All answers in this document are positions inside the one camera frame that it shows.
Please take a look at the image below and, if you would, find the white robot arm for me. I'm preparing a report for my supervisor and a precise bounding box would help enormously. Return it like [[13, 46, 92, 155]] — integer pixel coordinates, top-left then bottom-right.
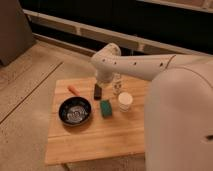
[[91, 43, 213, 171]]

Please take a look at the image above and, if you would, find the small clear bottle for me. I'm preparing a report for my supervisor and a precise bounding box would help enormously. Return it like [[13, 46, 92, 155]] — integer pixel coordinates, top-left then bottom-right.
[[112, 73, 122, 95]]

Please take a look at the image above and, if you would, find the green sponge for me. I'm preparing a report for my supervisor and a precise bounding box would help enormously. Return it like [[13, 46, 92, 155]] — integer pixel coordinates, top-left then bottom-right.
[[100, 100, 112, 117]]

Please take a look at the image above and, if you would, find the white paper cup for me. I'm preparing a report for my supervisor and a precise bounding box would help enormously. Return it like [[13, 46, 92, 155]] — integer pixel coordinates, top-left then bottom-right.
[[118, 92, 133, 112]]

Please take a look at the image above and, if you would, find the black bowl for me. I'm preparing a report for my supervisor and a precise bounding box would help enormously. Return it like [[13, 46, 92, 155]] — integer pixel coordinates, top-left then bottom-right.
[[58, 96, 92, 126]]

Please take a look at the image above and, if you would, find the grey cabinet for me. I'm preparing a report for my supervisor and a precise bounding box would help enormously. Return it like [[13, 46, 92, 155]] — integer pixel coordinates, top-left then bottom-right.
[[0, 0, 36, 66]]

